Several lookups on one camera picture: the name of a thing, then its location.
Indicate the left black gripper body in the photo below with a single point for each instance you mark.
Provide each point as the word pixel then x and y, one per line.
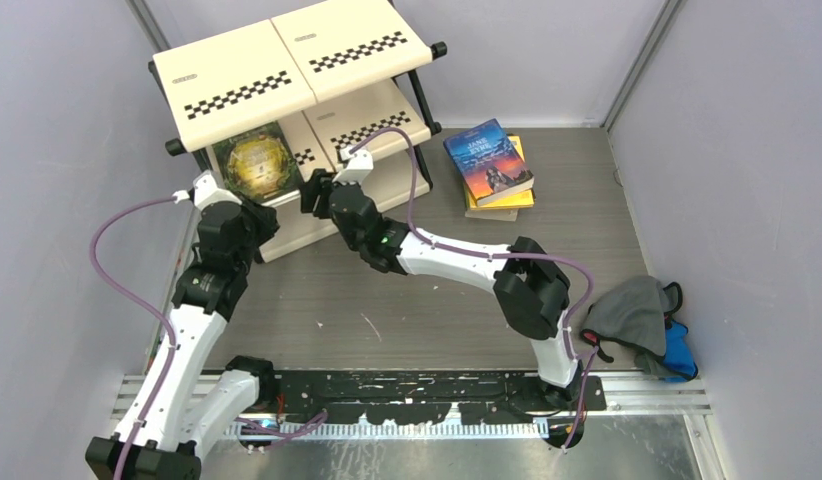
pixel 259 228

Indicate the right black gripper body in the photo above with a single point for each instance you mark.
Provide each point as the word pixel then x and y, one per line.
pixel 322 186

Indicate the green gold cover book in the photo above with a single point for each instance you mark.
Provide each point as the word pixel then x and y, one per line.
pixel 258 164

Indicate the blue Jane Eyre book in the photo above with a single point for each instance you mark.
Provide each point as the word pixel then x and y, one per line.
pixel 489 163

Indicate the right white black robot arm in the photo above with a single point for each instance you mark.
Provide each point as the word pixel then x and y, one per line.
pixel 531 289

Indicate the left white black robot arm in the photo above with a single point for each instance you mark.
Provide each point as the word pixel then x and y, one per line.
pixel 186 344

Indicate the yellow book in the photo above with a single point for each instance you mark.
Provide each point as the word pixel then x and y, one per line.
pixel 524 200

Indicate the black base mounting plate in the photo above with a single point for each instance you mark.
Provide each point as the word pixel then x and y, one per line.
pixel 372 405

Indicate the red black scissors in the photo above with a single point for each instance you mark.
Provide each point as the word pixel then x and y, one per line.
pixel 592 339

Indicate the grey cloth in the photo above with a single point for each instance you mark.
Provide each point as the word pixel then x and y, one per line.
pixel 635 315

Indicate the blue cloth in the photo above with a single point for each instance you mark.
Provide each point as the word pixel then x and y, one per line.
pixel 678 359

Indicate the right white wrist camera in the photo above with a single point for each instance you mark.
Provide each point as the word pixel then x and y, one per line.
pixel 356 163

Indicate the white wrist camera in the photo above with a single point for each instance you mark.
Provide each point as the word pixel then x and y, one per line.
pixel 356 163
pixel 207 189

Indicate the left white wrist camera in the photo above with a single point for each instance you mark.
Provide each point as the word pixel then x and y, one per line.
pixel 207 189

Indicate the aluminium rail frame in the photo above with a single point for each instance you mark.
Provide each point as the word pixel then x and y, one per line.
pixel 629 393

